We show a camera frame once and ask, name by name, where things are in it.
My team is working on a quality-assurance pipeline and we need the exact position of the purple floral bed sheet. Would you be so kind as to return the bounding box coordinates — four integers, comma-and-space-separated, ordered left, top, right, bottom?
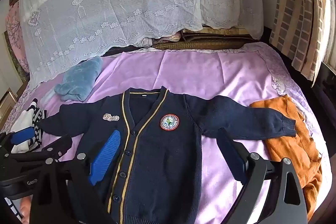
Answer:
5, 42, 328, 151

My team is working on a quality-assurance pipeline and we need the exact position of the light blue fleece garment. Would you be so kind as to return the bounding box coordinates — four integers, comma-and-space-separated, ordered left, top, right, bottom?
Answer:
54, 55, 104, 102

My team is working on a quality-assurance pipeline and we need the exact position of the orange knit sweater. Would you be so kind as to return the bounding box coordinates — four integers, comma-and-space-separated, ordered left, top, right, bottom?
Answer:
249, 95, 323, 217

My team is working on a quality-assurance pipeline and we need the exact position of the pink floral cloth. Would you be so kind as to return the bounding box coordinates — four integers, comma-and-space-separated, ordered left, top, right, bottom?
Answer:
5, 1, 30, 73

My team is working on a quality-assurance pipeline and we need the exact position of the pile of folded bedding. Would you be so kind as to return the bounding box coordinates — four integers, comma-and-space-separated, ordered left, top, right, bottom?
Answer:
139, 26, 253, 52

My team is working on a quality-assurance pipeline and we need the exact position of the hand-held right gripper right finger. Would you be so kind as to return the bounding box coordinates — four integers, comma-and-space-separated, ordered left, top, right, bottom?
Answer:
217, 129, 308, 224

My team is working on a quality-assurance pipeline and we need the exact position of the navy knit cardigan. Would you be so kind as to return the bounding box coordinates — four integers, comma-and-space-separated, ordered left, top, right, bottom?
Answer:
39, 86, 297, 224

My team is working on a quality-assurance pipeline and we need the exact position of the wooden frame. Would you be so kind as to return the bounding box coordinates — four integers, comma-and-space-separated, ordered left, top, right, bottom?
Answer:
0, 86, 20, 119

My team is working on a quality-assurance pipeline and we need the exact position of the white lace cover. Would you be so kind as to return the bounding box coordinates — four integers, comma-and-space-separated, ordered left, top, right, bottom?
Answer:
18, 0, 264, 83

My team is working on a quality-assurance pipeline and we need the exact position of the brick pattern curtain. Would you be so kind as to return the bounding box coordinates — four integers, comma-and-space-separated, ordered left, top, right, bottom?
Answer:
269, 0, 332, 83

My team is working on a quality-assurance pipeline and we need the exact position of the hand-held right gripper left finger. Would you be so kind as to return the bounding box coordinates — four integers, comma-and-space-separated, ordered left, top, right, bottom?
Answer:
29, 129, 122, 224

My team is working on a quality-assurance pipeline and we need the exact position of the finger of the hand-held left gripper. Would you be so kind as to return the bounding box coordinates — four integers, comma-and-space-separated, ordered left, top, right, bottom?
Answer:
9, 134, 73, 162
0, 127, 36, 154

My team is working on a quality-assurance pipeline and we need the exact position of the person's left hand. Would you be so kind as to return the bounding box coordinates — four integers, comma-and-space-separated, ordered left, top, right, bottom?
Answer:
18, 198, 34, 224

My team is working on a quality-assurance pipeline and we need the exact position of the black white striped garment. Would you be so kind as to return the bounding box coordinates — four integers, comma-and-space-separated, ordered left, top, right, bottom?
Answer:
10, 99, 48, 153

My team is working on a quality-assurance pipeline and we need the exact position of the pink satin bed sheet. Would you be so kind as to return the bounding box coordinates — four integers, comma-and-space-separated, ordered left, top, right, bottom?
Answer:
16, 49, 305, 224

